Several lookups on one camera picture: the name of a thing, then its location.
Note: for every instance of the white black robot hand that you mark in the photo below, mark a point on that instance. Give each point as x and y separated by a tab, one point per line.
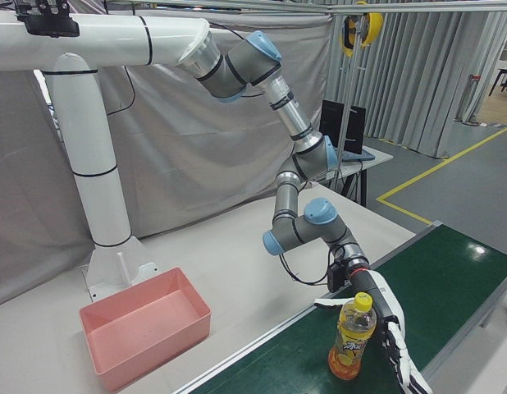
391	305

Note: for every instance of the orange juice bottle yellow cap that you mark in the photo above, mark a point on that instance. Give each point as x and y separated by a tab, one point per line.
352	340

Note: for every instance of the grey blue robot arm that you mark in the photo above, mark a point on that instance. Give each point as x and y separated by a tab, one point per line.
253	70

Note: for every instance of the pink plastic basket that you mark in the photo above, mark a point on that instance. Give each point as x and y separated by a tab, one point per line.
147	324

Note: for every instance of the grey side table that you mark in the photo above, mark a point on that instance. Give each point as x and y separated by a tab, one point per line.
372	164

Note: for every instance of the black upright panel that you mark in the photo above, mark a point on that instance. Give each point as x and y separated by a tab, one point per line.
355	129
332	123

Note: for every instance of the grey pleated curtain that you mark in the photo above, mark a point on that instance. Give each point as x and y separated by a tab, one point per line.
421	82

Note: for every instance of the grey backdrop cloth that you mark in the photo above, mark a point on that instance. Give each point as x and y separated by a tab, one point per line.
188	143

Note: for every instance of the white robot torso column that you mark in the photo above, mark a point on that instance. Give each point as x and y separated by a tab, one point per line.
93	164

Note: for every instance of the green conveyor belt aluminium frame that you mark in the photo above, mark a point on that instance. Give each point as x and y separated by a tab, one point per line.
421	295

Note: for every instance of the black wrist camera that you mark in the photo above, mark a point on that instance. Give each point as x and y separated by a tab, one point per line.
337	276

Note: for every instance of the aluminium frame beam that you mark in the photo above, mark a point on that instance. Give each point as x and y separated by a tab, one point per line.
278	5

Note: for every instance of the black camera on torso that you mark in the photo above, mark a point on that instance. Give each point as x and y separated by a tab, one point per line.
48	20

